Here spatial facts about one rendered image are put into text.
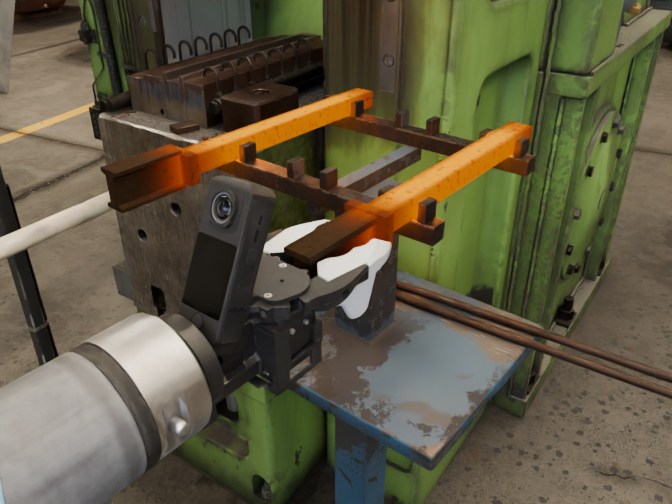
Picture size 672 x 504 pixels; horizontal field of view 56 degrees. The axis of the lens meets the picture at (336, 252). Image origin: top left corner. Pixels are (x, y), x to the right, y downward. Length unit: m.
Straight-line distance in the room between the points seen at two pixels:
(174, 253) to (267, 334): 0.84
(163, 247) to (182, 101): 0.30
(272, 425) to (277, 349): 0.95
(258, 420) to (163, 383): 1.01
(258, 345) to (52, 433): 0.17
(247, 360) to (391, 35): 0.70
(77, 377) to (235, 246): 0.13
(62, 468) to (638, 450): 1.69
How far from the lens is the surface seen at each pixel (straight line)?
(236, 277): 0.43
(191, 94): 1.19
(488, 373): 0.83
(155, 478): 1.75
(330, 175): 0.66
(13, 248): 1.52
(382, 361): 0.82
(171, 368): 0.41
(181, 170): 0.71
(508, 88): 1.41
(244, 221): 0.42
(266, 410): 1.38
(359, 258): 0.51
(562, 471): 1.80
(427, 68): 1.06
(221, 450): 1.59
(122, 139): 1.28
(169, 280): 1.35
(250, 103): 1.09
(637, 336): 2.34
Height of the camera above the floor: 1.30
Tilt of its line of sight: 30 degrees down
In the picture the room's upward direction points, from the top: straight up
